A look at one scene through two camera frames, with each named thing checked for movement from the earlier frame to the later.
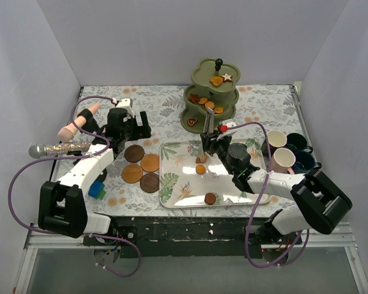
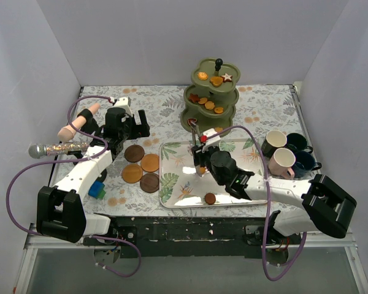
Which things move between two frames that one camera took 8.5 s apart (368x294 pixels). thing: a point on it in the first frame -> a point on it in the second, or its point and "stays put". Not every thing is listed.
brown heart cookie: (216, 81) stays put
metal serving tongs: (207, 129) -> (197, 139)
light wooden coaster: (132, 173) stays put
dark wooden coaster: (149, 182) stays put
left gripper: (138, 129) stays put
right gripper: (208, 139) -> (198, 152)
